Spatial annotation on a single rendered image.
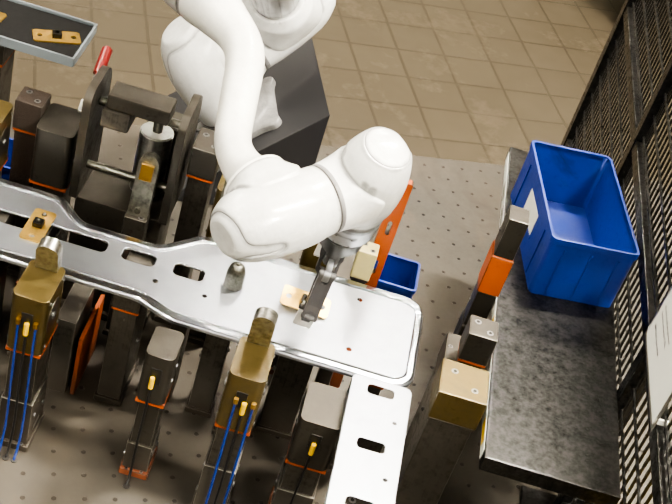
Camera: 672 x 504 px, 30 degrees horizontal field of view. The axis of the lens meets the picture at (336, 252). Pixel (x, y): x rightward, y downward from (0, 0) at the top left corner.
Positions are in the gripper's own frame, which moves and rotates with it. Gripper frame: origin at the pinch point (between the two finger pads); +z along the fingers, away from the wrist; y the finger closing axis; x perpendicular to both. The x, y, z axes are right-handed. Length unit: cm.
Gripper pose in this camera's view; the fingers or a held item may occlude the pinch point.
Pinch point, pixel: (313, 286)
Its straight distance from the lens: 205.8
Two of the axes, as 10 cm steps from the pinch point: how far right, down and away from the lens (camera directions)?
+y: -2.4, 8.1, -5.4
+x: 9.4, 3.4, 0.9
